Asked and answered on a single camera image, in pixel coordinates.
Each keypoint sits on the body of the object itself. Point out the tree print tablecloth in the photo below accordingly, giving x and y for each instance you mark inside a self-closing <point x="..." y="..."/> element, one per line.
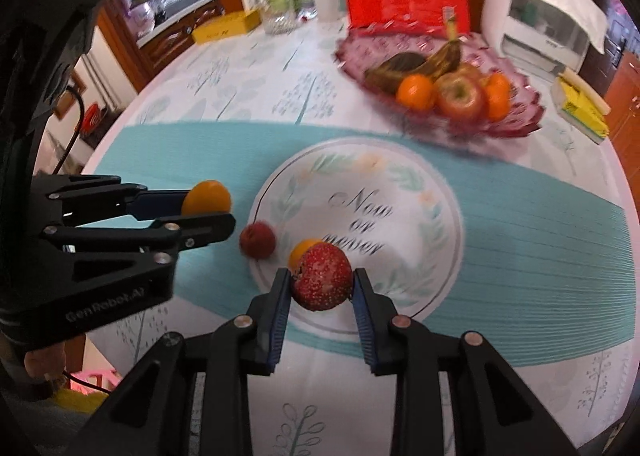
<point x="225" y="66"/>

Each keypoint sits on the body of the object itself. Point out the pink glass fruit bowl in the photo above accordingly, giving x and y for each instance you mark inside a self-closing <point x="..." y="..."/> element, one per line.
<point x="515" y="123"/>

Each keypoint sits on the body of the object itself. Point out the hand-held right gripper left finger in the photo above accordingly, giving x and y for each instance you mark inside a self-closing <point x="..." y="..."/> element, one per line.
<point x="280" y="321"/>

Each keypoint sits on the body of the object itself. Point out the wooden cabinet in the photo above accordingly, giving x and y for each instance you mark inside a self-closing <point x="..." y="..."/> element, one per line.
<point x="625" y="101"/>

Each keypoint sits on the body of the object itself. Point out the red apple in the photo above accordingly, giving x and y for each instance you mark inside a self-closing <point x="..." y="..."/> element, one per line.
<point x="460" y="97"/>

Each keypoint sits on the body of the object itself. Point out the wooden sideboard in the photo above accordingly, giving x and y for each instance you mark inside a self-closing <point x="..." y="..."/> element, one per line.
<point x="165" y="41"/>

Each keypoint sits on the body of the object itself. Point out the yellow flat box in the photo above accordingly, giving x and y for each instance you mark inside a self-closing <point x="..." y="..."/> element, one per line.
<point x="225" y="28"/>

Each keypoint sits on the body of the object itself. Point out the small orange mandarin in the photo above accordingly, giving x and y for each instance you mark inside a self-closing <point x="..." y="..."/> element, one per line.
<point x="302" y="252"/>

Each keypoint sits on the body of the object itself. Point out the person's left hand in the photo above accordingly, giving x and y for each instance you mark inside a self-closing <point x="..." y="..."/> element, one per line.
<point x="45" y="361"/>

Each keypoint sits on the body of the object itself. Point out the red lychee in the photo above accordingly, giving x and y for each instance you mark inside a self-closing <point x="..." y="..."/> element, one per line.
<point x="321" y="283"/>
<point x="257" y="239"/>

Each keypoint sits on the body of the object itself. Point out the teal striped placemat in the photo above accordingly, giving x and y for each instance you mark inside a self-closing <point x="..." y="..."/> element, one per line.
<point x="525" y="236"/>

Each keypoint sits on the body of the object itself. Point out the overripe brown banana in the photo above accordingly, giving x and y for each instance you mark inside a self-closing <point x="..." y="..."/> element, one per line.
<point x="435" y="63"/>

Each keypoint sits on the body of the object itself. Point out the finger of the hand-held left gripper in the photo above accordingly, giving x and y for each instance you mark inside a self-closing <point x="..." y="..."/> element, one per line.
<point x="160" y="203"/>
<point x="200" y="231"/>

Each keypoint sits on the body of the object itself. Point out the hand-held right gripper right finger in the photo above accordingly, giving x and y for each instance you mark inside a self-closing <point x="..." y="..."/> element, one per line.
<point x="365" y="321"/>

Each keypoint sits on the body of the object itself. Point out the white countertop appliance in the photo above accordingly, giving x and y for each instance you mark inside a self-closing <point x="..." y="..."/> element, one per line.
<point x="530" y="26"/>

